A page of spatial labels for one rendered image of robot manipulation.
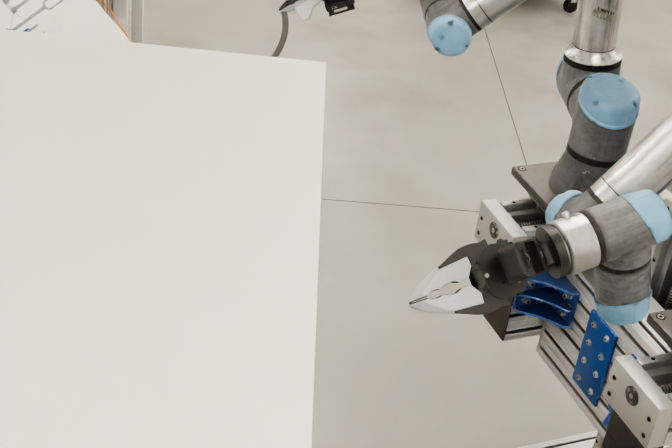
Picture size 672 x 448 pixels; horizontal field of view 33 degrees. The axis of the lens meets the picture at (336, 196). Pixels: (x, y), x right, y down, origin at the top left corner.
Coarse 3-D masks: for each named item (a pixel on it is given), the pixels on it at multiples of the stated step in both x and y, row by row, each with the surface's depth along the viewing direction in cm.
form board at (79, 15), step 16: (0, 0) 203; (16, 0) 208; (32, 0) 213; (48, 0) 219; (64, 0) 224; (80, 0) 231; (0, 16) 200; (16, 16) 205; (48, 16) 215; (64, 16) 221; (80, 16) 227; (96, 16) 233; (48, 32) 212; (64, 32) 218; (80, 32) 223; (96, 32) 230; (112, 32) 236
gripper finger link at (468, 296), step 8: (464, 288) 144; (472, 288) 144; (440, 296) 144; (448, 296) 144; (456, 296) 144; (464, 296) 144; (472, 296) 144; (480, 296) 144; (416, 304) 144; (424, 304) 143; (432, 304) 143; (440, 304) 143; (448, 304) 144; (456, 304) 144; (464, 304) 144; (472, 304) 144; (432, 312) 144; (440, 312) 144; (448, 312) 144
